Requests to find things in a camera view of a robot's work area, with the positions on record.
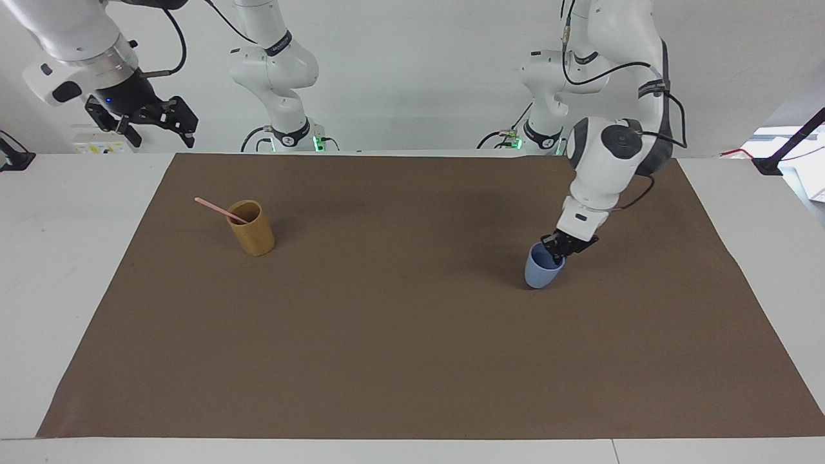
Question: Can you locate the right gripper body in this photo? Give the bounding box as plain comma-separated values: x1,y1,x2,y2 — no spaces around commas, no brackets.
84,68,162,121

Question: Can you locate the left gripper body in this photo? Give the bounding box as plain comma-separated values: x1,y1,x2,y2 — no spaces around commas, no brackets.
556,231,601,256

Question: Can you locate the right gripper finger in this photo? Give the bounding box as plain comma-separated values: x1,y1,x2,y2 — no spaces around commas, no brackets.
134,96,199,150
86,104,143,148

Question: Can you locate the blue cup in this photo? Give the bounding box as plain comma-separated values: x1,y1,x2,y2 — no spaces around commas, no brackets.
524,242,567,290

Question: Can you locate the pink chopstick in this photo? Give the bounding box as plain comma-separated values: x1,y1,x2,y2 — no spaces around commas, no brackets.
194,197,251,226

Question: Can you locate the bamboo cup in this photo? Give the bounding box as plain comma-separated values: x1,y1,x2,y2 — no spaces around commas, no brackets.
226,200,276,257

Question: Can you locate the black stand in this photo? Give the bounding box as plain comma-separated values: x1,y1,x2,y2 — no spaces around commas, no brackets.
752,106,825,177
0,130,37,173

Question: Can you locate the black cable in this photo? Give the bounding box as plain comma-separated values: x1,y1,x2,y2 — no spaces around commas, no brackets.
559,0,665,87
204,0,260,46
240,126,277,154
638,90,689,150
137,5,188,79
614,173,656,212

